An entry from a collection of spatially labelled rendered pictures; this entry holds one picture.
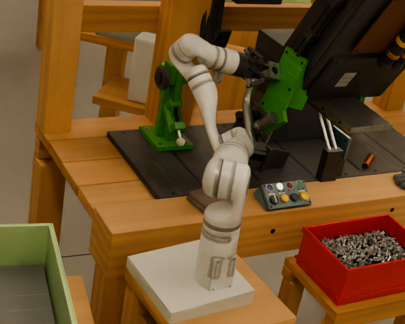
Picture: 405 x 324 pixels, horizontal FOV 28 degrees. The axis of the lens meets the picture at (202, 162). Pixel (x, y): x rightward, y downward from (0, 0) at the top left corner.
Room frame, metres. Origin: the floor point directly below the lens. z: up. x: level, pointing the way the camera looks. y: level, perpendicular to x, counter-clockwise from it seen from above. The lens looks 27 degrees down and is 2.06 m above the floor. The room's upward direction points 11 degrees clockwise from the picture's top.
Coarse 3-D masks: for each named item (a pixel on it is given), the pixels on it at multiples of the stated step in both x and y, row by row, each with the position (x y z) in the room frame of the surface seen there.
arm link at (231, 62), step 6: (228, 48) 2.28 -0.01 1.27; (228, 54) 2.25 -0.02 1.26; (234, 54) 2.26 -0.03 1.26; (228, 60) 2.24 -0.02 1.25; (234, 60) 2.25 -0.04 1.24; (222, 66) 2.23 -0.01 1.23; (228, 66) 2.24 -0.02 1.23; (234, 66) 2.25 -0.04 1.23; (216, 72) 2.29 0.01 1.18; (222, 72) 2.25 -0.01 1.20; (228, 72) 2.25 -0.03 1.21; (234, 72) 2.26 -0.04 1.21; (216, 78) 2.28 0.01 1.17
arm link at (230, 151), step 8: (224, 144) 1.86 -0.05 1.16; (232, 144) 1.85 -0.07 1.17; (216, 152) 1.80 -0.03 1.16; (224, 152) 1.77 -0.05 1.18; (232, 152) 1.79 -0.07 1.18; (240, 152) 1.81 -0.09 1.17; (216, 160) 1.65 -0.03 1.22; (232, 160) 1.77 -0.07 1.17; (240, 160) 1.79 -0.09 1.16; (208, 168) 1.62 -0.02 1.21; (216, 168) 1.62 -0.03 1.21; (208, 176) 1.61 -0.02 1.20; (216, 176) 1.61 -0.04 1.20; (208, 184) 1.60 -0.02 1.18; (216, 184) 1.60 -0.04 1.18; (208, 192) 1.61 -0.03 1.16; (216, 192) 1.60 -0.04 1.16
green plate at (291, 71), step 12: (288, 48) 2.38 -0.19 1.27; (288, 60) 2.36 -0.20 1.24; (300, 60) 2.32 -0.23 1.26; (288, 72) 2.33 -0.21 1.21; (300, 72) 2.29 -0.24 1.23; (276, 84) 2.35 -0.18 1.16; (288, 84) 2.31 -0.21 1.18; (300, 84) 2.31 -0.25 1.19; (264, 96) 2.36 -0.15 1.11; (276, 96) 2.32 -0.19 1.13; (288, 96) 2.28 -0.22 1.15; (300, 96) 2.32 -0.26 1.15; (264, 108) 2.34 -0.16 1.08; (276, 108) 2.30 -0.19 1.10; (300, 108) 2.32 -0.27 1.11
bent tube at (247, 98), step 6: (270, 66) 2.35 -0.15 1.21; (276, 66) 2.37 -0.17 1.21; (264, 72) 2.36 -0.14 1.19; (270, 72) 2.33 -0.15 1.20; (276, 72) 2.36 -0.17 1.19; (252, 78) 2.40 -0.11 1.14; (276, 78) 2.34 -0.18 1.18; (246, 90) 2.39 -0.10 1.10; (252, 90) 2.38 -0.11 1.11; (246, 96) 2.38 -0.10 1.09; (252, 96) 2.39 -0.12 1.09; (246, 102) 2.37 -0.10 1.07; (246, 108) 2.36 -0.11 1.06; (246, 114) 2.34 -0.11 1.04; (252, 114) 2.35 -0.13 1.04; (246, 120) 2.33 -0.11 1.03; (252, 120) 2.33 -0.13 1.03; (246, 126) 2.31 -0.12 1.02; (252, 126) 2.31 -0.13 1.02; (252, 132) 2.30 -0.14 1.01; (252, 138) 2.28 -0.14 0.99
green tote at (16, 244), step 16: (0, 224) 1.61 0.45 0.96; (16, 224) 1.62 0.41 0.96; (32, 224) 1.63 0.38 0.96; (48, 224) 1.65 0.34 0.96; (0, 240) 1.60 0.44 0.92; (16, 240) 1.61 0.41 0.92; (32, 240) 1.63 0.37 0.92; (48, 240) 1.63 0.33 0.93; (0, 256) 1.60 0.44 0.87; (16, 256) 1.62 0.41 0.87; (32, 256) 1.63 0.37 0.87; (48, 256) 1.61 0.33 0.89; (48, 272) 1.59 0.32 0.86; (64, 272) 1.47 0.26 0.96; (48, 288) 1.57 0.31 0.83; (64, 288) 1.41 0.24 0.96; (64, 304) 1.39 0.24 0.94; (64, 320) 1.37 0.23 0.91
